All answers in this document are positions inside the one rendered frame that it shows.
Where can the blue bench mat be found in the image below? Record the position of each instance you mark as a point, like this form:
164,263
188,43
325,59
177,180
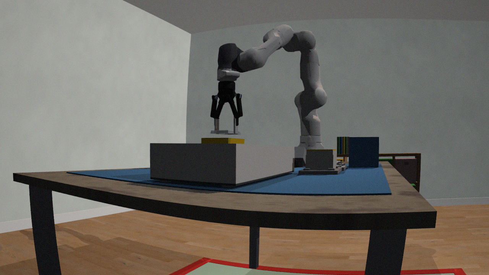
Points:
350,182

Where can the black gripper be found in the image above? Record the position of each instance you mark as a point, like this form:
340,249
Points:
226,94

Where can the yellow plate with grid of black holes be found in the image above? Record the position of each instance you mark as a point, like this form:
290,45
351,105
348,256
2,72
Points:
321,159

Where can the yellow bin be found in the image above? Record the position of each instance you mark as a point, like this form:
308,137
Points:
222,141

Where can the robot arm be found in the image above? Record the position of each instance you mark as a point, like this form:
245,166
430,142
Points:
232,59

